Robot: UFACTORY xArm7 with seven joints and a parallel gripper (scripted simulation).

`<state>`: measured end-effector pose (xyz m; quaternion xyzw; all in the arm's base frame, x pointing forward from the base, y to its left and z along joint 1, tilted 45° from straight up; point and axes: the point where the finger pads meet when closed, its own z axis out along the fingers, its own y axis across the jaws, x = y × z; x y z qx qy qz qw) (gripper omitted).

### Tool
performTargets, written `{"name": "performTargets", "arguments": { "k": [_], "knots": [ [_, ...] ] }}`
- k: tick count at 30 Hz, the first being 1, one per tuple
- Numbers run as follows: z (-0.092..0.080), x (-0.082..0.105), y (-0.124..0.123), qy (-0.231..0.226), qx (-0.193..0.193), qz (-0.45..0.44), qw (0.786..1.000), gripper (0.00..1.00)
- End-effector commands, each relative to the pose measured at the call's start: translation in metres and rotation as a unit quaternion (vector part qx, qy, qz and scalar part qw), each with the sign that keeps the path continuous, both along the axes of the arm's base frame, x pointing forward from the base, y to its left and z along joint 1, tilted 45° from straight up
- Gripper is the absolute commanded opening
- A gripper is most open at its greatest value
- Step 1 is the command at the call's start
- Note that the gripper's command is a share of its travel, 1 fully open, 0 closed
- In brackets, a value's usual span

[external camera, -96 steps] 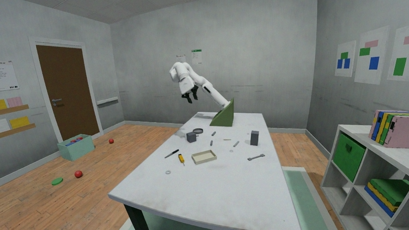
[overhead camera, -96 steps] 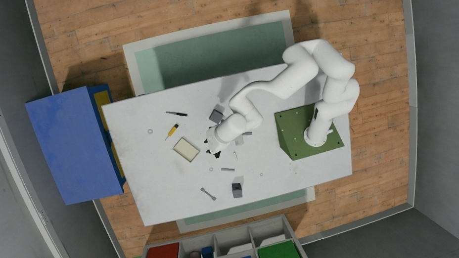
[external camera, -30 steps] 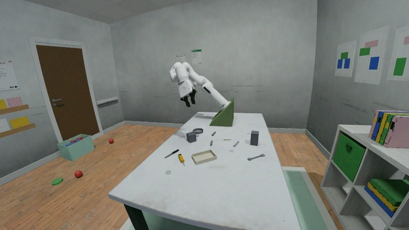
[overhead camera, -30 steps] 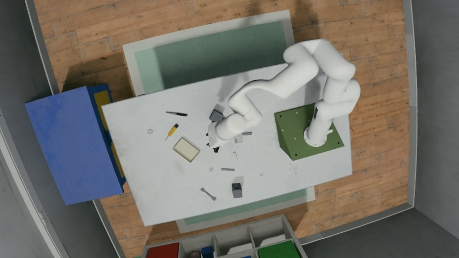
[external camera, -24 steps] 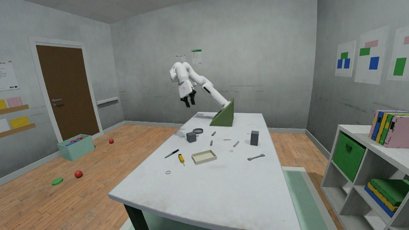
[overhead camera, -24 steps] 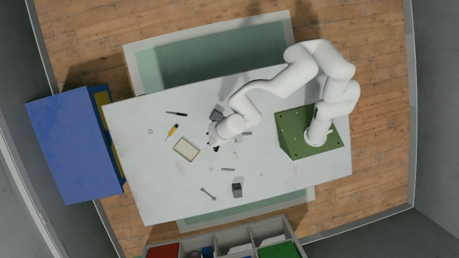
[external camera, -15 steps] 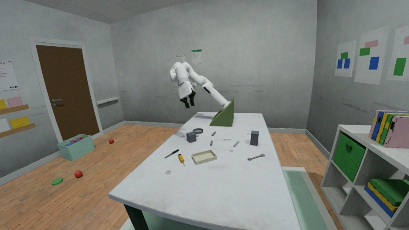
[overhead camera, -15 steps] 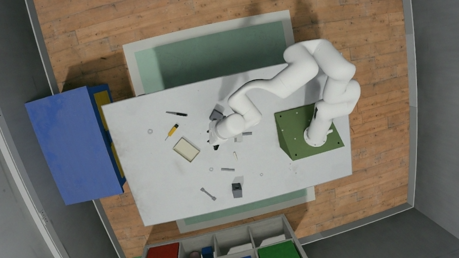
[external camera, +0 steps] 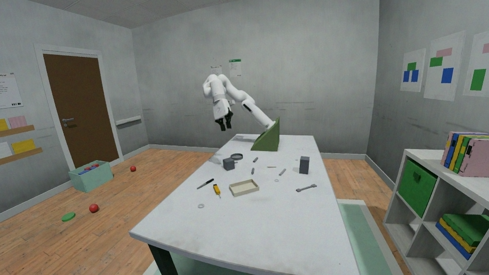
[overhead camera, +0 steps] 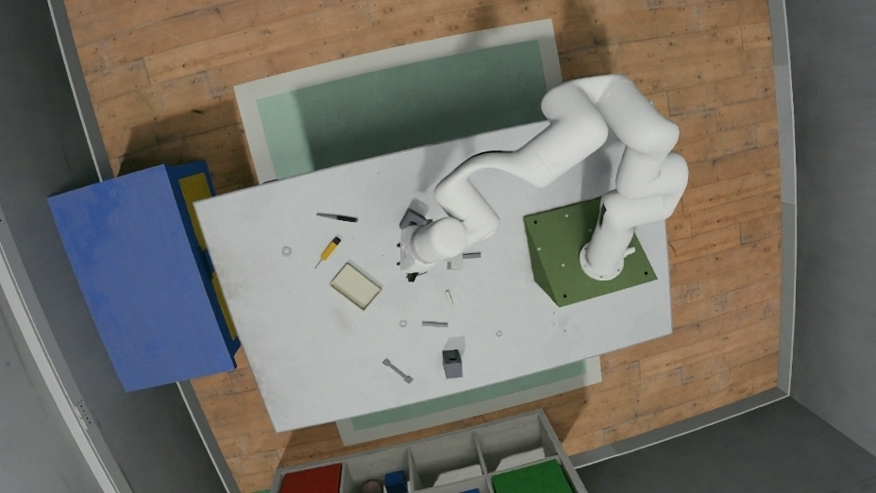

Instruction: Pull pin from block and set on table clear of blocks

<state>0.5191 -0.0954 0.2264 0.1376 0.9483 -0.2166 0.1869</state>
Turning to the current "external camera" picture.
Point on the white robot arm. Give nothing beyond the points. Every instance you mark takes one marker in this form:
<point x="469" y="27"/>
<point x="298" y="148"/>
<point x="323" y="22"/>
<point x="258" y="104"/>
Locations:
<point x="215" y="89"/>

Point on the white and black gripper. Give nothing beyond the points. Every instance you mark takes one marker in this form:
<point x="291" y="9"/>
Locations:
<point x="221" y="110"/>

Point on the beige open rectangular tray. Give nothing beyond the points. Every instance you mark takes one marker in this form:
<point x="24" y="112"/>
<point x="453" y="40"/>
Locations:
<point x="243" y="187"/>

